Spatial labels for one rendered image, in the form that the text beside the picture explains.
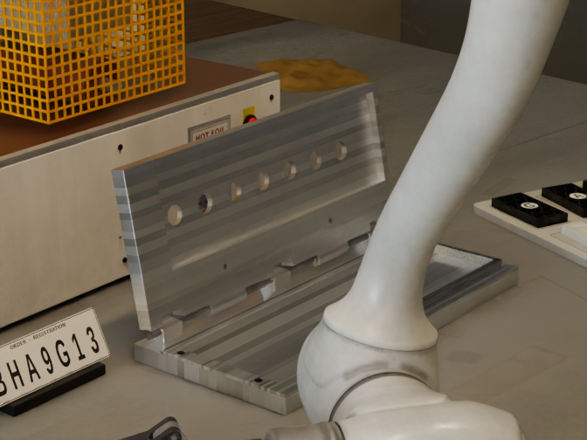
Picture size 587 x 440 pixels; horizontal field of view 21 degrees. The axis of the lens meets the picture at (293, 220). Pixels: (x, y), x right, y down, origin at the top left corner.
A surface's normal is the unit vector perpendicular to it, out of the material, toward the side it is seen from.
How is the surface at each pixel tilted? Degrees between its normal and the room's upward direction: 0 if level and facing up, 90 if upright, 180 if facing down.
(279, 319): 0
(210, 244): 79
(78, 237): 90
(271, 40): 0
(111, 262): 90
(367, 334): 33
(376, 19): 90
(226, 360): 0
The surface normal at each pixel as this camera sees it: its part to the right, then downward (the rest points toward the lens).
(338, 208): 0.77, 0.03
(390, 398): -0.11, -0.97
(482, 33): -0.71, 0.21
